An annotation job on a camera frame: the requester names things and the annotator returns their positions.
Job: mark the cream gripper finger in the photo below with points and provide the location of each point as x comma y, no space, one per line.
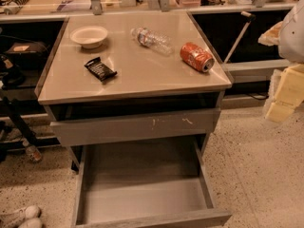
286,93

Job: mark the black rxbar chocolate wrapper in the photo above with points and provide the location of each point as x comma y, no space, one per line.
99,70

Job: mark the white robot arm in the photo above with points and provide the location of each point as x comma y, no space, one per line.
288,35

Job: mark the open grey middle drawer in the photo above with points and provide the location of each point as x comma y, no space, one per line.
158,183

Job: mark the grey drawer cabinet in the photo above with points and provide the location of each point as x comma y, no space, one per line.
146,82

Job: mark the closed grey top drawer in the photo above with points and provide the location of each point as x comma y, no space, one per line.
136,127

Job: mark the orange soda can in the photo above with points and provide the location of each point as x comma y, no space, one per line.
197,57

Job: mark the clear plastic water bottle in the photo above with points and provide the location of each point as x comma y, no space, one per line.
151,39

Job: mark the white paper bowl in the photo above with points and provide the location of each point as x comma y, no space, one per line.
89,37

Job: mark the black bag left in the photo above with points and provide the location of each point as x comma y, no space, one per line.
28,55

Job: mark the black tripod leg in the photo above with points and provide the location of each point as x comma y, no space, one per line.
14,109

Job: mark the bottle on floor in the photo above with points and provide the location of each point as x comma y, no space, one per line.
32,151

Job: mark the white shoe lower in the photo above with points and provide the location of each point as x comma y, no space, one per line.
32,223

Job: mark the white shoe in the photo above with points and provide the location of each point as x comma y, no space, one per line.
16,218
32,223

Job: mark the white shoe upper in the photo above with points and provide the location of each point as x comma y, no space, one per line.
16,218

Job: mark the white stick black handle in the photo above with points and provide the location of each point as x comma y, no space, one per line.
250,18

